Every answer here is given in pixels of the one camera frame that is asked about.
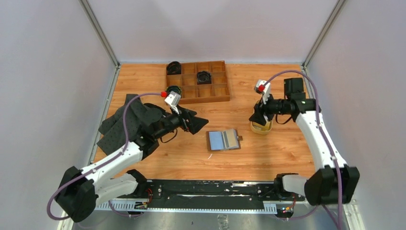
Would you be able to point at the brown leather card holder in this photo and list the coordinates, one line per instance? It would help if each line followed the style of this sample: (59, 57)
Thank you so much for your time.
(223, 140)

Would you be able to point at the black coiled belt top-left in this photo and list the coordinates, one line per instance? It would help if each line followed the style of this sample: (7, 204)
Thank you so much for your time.
(173, 68)

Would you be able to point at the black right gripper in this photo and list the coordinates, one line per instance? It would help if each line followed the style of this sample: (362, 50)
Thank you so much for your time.
(257, 117)

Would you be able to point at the wooden compartment tray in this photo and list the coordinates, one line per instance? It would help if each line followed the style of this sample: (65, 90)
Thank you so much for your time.
(192, 93)

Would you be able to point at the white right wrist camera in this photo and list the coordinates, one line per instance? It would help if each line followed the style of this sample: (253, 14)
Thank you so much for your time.
(264, 88)

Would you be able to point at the black-green coiled belt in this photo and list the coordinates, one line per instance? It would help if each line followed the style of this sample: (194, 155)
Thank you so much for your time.
(175, 89)

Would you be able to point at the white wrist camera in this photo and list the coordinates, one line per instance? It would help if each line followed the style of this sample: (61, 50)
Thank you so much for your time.
(264, 88)
(172, 100)

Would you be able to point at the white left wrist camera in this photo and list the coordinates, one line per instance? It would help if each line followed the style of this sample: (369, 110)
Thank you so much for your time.
(172, 100)

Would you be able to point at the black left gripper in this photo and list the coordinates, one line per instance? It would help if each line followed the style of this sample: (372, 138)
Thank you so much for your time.
(193, 125)

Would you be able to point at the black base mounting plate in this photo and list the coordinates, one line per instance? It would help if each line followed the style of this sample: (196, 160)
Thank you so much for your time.
(197, 196)

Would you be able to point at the black coiled belt middle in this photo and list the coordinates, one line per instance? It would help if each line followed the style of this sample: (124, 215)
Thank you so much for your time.
(203, 77)

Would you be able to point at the dark grey dotted cloth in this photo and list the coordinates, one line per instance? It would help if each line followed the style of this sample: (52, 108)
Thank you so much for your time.
(112, 128)

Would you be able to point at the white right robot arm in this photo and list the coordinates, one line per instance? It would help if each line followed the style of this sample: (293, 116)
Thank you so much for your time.
(333, 182)

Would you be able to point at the yellow oval card tray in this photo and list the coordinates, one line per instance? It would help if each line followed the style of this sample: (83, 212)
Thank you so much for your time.
(260, 129)

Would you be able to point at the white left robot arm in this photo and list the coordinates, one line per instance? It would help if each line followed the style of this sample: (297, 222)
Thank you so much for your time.
(127, 140)

